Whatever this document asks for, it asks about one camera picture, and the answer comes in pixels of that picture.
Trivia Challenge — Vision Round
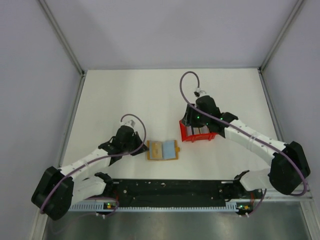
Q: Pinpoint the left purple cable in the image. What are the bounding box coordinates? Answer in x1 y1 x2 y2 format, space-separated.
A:
39 114 147 221

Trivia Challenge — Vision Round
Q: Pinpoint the aluminium frame rail front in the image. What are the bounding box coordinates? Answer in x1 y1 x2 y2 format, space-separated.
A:
264 191 313 202

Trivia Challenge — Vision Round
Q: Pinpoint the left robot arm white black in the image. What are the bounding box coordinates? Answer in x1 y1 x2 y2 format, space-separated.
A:
31 125 148 221

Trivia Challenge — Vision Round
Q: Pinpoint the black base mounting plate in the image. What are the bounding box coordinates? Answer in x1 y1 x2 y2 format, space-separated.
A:
101 179 263 208

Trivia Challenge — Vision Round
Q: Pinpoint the red plastic card bin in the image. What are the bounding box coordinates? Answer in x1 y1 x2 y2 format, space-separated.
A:
179 120 217 143

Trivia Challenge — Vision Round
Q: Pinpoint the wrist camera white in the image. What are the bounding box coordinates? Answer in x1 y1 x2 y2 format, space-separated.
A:
120 120 136 129
193 87 207 98

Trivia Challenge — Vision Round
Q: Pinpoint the beige card with black stripe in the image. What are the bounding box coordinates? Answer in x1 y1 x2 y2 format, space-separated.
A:
149 141 163 160

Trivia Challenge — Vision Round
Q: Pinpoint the stack of cards in bin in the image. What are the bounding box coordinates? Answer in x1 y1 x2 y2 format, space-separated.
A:
186 126 210 136

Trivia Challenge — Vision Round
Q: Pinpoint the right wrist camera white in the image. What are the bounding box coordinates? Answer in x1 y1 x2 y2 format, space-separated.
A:
193 87 207 98

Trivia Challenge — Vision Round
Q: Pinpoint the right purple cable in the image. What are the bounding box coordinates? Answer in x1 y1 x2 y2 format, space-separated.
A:
179 71 310 217

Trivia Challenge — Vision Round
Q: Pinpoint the purple cable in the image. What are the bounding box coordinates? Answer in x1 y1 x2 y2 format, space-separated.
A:
179 71 310 217
39 114 147 221

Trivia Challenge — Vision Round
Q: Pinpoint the grey slotted cable duct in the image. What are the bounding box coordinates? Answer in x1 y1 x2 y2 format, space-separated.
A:
68 201 251 213

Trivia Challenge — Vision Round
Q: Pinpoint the yellow leather card holder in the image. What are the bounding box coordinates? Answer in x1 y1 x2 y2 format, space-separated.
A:
146 140 180 161

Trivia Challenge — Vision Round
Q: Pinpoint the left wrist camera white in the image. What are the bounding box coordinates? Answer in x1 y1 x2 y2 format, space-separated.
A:
120 120 136 129

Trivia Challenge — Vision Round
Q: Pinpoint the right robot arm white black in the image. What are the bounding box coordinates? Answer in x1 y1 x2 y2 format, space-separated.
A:
182 95 311 198

